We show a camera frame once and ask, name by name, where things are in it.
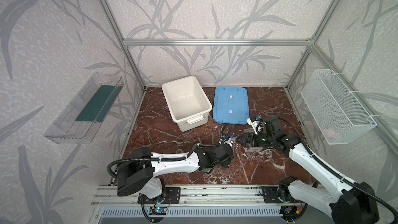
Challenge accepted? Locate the pink item in basket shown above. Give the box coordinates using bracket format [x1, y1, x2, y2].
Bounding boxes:
[323, 128, 340, 140]

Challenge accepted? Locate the clear acrylic test tube rack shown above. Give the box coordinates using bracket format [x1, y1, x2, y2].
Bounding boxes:
[243, 129, 263, 152]

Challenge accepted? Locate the white plastic storage bin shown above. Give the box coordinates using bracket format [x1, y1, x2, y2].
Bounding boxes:
[162, 76, 212, 132]

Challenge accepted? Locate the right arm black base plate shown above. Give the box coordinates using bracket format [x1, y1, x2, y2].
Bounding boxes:
[259, 186, 291, 203]

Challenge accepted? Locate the blue plastic bin lid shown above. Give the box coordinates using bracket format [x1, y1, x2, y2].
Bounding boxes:
[212, 86, 249, 125]

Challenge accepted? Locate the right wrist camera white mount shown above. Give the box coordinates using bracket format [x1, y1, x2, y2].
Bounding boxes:
[247, 117, 262, 134]

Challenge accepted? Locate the green circuit board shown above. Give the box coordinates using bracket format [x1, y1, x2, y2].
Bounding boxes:
[148, 206, 168, 216]

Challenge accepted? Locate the clear acrylic wall shelf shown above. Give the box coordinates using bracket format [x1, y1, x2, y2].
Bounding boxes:
[44, 72, 124, 144]

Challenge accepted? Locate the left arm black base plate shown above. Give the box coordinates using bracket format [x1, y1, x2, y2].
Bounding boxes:
[138, 187, 181, 205]

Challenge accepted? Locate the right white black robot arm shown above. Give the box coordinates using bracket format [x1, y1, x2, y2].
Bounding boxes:
[243, 117, 398, 224]

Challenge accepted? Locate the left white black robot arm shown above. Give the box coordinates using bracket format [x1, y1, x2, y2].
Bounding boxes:
[107, 142, 234, 199]

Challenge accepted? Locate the white wire mesh basket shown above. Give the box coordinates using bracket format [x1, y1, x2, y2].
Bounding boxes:
[301, 69, 377, 145]

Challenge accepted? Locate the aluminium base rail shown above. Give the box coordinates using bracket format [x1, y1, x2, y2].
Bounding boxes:
[90, 185, 304, 207]

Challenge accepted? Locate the blue capped test tube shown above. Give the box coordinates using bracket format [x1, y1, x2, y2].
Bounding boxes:
[228, 134, 236, 148]

